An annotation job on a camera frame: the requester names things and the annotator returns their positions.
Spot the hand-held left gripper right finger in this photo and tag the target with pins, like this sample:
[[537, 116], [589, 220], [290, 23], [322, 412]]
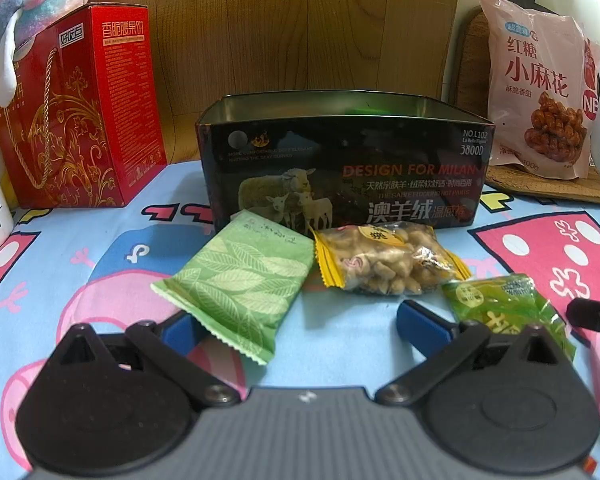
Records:
[[422, 327]]

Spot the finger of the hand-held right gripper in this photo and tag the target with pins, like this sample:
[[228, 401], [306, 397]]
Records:
[[592, 317]]

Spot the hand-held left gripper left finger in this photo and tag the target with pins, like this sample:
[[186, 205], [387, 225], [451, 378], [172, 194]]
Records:
[[180, 332]]

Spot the yellow peanut packet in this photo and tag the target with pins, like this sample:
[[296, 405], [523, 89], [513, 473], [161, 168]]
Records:
[[390, 260]]

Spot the light green leaf packet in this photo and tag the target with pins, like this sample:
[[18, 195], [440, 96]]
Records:
[[240, 280]]

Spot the dark green snack packet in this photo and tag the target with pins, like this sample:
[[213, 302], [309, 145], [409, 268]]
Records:
[[510, 305]]

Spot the black tin box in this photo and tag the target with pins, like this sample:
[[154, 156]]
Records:
[[330, 180]]

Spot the cartoon printed blanket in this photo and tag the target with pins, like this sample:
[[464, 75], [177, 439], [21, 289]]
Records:
[[330, 345]]

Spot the brown woven mat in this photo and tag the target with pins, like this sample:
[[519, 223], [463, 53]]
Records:
[[535, 187]]

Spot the pink snack bag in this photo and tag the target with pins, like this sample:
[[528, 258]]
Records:
[[535, 85]]

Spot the red gift box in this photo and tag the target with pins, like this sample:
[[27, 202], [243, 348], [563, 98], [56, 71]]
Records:
[[75, 110]]

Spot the wooden headboard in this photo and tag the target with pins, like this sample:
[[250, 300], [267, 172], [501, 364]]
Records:
[[305, 35]]

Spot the pastel plush toy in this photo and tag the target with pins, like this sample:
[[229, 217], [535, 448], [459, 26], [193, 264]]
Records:
[[35, 5]]

